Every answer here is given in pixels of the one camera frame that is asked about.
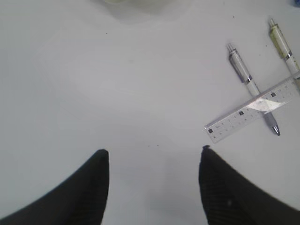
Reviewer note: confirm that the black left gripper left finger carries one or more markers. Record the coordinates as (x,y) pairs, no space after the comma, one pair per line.
(79,200)

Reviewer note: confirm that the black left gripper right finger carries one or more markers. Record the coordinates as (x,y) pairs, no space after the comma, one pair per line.
(228,198)

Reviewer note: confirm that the grey grip pen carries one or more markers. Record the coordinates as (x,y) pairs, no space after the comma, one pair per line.
(245,76)

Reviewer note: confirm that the yellow beige pen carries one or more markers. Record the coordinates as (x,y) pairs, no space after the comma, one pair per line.
(284,51)

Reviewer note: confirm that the pale green wavy plate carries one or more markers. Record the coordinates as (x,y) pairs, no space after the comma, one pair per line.
(146,5)

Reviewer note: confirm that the blue pencil sharpener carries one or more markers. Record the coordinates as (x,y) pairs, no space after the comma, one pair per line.
(296,3)

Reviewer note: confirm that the transparent plastic ruler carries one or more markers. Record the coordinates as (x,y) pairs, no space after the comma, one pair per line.
(270,100)

